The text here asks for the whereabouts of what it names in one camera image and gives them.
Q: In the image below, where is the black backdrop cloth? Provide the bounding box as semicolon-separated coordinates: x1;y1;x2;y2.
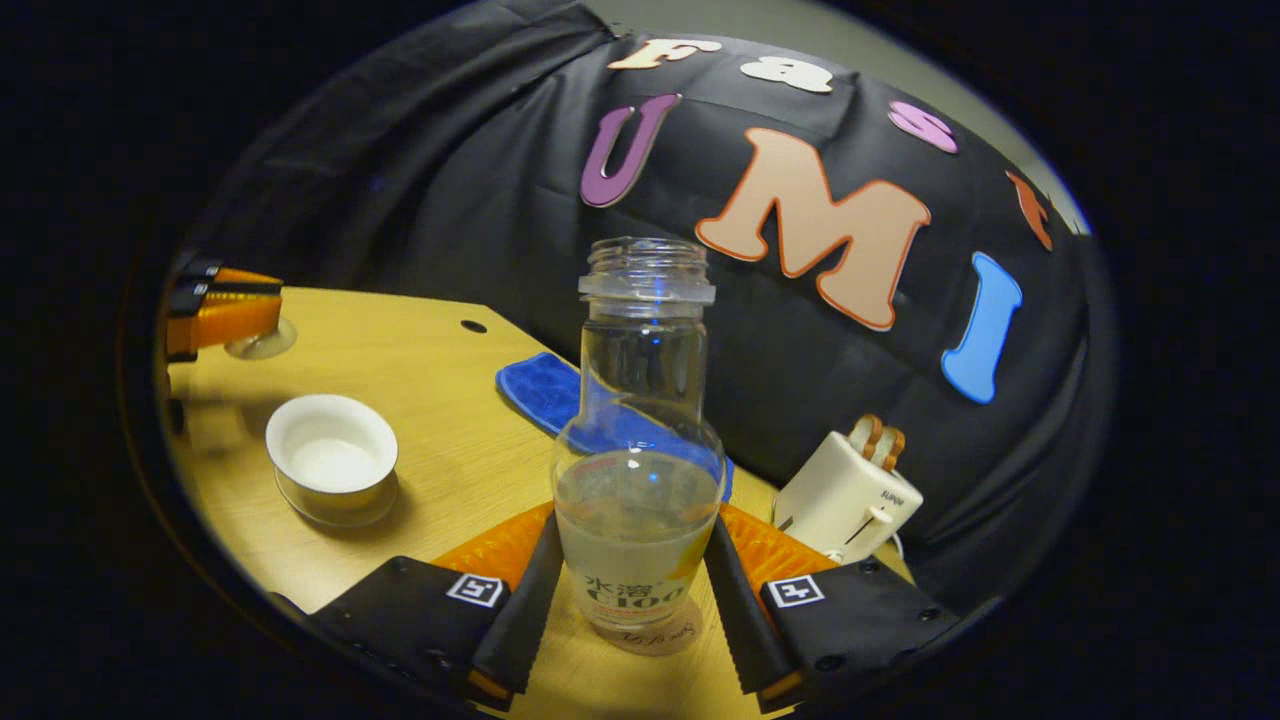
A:
165;0;1111;611

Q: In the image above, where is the clear water bottle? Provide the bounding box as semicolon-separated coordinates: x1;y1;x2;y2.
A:
551;237;727;633

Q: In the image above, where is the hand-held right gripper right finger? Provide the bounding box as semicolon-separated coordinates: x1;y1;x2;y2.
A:
703;503;961;713

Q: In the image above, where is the cream ceramic teacup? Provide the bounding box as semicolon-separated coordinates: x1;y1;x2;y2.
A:
265;393;400;511

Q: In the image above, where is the blue folded towel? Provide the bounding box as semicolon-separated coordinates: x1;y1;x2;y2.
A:
496;351;736;501

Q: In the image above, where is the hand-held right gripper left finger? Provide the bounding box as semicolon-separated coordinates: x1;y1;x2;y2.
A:
305;500;566;713

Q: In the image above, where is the white toaster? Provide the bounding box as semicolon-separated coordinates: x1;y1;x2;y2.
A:
772;431;924;566

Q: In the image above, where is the round printed coaster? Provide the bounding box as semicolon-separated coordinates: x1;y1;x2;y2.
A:
600;608;706;658

